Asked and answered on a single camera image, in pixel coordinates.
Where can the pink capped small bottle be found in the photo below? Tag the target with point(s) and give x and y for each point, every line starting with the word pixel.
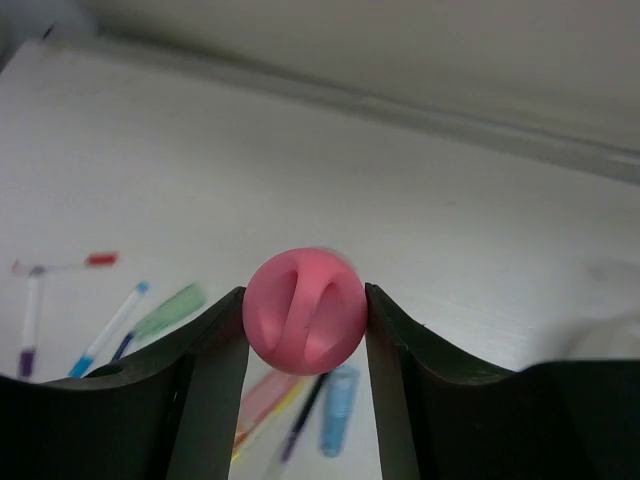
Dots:
pixel 304 311

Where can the blue capped white marker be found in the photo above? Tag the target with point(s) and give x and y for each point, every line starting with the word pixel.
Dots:
pixel 121 315

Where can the pink translucent highlighter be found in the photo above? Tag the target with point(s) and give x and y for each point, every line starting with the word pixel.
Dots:
pixel 262 398

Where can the orange translucent highlighter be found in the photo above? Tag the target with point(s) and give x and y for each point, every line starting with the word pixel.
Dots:
pixel 240 439

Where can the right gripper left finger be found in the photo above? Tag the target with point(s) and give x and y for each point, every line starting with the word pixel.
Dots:
pixel 166 411

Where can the red capped white marker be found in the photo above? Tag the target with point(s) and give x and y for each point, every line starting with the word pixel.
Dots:
pixel 91 261

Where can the blue translucent highlighter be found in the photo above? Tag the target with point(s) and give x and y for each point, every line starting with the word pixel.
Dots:
pixel 338 406

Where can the yellow thin pen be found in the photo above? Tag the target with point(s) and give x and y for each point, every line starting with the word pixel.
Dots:
pixel 259 429

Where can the purple capped white marker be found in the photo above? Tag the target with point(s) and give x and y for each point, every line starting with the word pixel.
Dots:
pixel 31 324

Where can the dark blue pen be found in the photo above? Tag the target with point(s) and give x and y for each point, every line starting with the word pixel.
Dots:
pixel 302 417

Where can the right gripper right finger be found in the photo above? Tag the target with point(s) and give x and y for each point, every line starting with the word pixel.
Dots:
pixel 442 413

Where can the green translucent highlighter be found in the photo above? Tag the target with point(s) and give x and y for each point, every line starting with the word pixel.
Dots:
pixel 175 309

